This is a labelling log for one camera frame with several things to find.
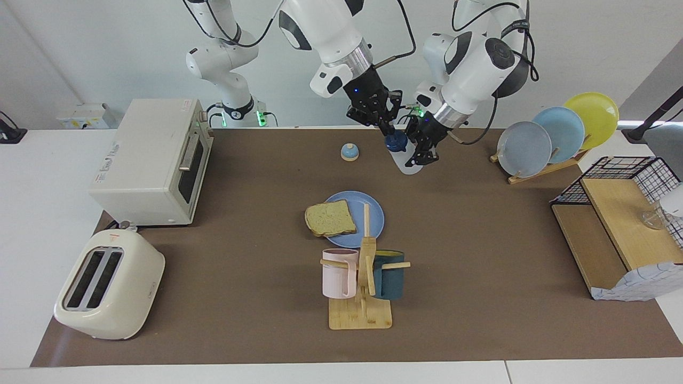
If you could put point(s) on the blue round plate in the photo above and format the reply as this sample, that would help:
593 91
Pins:
368 213

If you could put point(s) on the yellow plate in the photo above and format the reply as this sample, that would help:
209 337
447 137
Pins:
600 114

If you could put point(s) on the white toaster oven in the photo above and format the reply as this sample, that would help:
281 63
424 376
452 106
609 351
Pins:
139 160

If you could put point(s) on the wooden dish rack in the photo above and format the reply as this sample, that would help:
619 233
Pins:
539 173

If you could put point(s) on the wooden mug tree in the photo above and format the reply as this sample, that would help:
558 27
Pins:
360 317

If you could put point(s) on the white rounded object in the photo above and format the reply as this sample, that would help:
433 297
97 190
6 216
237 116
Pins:
675 202

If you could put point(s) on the cream two-slot toaster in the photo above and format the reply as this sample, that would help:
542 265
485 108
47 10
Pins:
133 288

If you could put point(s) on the toasted bread slice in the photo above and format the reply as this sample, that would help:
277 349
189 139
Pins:
331 218

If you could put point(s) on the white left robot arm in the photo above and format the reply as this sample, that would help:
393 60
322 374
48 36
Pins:
475 69

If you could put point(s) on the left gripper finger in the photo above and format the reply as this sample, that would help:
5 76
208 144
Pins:
413 128
427 153

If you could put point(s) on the brown table mat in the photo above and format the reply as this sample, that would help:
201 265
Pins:
240 320

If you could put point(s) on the blue service bell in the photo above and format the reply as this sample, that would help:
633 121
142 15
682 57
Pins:
349 153

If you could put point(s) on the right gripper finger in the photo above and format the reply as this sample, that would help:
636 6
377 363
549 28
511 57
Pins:
363 116
394 104

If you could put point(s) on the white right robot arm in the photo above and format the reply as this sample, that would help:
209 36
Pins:
325 26

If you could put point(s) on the wooden two-tier shelf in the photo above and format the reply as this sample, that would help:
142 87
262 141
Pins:
613 213

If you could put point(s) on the white socket box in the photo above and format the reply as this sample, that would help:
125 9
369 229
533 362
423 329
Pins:
85 116

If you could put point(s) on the grey plate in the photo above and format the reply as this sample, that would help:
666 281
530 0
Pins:
523 149

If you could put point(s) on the patterned white cloth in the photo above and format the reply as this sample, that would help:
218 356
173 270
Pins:
640 282

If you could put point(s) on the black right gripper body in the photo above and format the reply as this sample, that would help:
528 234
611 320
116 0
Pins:
365 93

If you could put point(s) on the clear glass cup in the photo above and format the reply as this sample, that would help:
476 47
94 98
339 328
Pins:
655 218

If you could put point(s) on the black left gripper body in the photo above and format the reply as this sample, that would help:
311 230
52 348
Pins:
435 128

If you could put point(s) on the white bottle navy cap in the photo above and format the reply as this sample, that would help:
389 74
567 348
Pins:
411 166

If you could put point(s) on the teal mug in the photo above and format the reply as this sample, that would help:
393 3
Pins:
389 280

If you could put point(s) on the pink mug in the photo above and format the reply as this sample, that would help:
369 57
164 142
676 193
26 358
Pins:
336 274

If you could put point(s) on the black stand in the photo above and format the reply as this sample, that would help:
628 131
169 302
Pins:
648 122

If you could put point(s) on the light blue plate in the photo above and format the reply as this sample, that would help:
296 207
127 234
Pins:
568 130

